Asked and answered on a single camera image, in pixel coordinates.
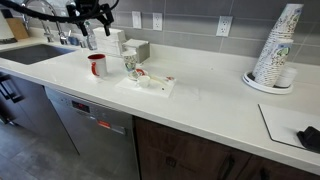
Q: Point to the small white cup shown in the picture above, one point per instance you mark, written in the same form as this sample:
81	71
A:
144	81

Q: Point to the white plastic spoon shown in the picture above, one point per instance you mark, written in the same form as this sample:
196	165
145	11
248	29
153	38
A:
158	80

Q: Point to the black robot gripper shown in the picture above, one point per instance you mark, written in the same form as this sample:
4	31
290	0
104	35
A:
88	6

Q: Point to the white light switch plate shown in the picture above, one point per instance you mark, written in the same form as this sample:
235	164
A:
136	19

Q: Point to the white object with black base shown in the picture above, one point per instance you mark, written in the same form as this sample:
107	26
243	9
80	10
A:
4	30

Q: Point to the white mug with red interior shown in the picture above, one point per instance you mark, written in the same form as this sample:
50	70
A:
100	65

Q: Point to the white rectangular mat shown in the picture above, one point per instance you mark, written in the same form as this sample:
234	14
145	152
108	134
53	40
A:
283	123

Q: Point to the patterned paper cup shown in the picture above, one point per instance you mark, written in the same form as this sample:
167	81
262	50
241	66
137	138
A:
130	60

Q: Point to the short stack patterned paper cups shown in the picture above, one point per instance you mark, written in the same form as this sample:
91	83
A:
275	63

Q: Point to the large white napkin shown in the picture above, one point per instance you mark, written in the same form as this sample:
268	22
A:
156	89

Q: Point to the chrome kitchen faucet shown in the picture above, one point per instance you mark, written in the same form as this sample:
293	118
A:
46	30

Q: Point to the stack of white lids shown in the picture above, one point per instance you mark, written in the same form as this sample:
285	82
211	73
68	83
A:
287	77

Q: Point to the small red white packet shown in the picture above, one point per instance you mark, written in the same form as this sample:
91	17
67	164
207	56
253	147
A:
170	79

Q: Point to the dark grey cabinet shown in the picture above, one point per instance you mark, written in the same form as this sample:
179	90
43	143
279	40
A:
30	110

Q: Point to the small blue object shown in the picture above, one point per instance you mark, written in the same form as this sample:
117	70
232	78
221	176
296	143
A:
74	41

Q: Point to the stainless steel dishwasher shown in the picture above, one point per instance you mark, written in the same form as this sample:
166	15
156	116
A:
100	140

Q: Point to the red and white small dish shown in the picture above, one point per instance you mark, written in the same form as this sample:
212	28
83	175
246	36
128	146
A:
140	72

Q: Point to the tall stack patterned paper cups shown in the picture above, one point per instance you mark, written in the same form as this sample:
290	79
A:
283	23

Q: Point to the black object on mat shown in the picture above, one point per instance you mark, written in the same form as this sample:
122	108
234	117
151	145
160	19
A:
310	137

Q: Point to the brown wooden cabinet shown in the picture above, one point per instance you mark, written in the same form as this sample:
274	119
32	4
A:
193	156

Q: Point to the round white tray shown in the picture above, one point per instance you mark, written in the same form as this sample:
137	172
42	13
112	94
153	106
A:
256	85

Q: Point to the white wall outlet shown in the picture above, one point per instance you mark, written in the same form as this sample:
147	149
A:
157	21
224	26

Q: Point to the wooden cutting board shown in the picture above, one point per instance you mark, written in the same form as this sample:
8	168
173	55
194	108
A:
17	28

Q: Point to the dark kitchen sink basin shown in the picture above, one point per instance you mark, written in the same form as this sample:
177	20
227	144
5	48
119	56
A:
33	54

